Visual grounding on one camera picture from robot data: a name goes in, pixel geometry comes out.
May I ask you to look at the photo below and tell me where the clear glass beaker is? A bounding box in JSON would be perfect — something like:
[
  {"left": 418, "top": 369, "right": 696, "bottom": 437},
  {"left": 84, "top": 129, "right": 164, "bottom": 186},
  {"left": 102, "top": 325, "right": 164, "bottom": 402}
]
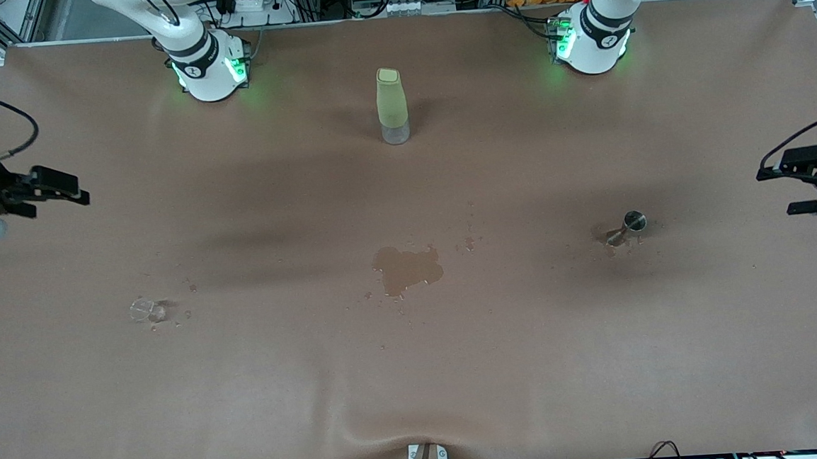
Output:
[{"left": 129, "top": 296, "right": 168, "bottom": 325}]

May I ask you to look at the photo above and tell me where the brown table mat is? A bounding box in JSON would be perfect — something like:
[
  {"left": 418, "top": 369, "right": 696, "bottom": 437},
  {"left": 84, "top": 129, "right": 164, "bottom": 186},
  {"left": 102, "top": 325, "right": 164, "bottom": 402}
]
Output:
[{"left": 0, "top": 0, "right": 817, "bottom": 459}]

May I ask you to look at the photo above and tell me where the steel double jigger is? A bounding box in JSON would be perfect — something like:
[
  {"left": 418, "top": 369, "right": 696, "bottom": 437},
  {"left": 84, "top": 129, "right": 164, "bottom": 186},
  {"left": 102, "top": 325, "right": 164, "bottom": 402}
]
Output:
[{"left": 604, "top": 210, "right": 649, "bottom": 248}]

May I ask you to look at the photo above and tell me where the olive sleeved glass bottle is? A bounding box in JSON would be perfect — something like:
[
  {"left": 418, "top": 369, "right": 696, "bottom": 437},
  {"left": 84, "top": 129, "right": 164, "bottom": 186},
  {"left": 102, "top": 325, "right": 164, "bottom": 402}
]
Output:
[{"left": 375, "top": 67, "right": 412, "bottom": 147}]

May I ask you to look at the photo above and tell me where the white power strip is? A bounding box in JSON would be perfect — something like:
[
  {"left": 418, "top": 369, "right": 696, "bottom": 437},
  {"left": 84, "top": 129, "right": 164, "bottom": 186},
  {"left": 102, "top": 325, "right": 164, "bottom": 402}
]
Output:
[{"left": 214, "top": 0, "right": 297, "bottom": 29}]

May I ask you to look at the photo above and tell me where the spilled liquid puddle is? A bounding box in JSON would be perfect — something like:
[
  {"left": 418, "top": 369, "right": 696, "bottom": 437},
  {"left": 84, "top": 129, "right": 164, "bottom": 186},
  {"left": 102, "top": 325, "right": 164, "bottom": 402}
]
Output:
[{"left": 371, "top": 243, "right": 447, "bottom": 300}]

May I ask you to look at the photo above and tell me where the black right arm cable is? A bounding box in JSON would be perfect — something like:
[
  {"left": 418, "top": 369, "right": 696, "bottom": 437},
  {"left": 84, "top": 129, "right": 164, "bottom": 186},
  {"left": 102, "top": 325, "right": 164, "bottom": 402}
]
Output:
[{"left": 0, "top": 0, "right": 188, "bottom": 166}]

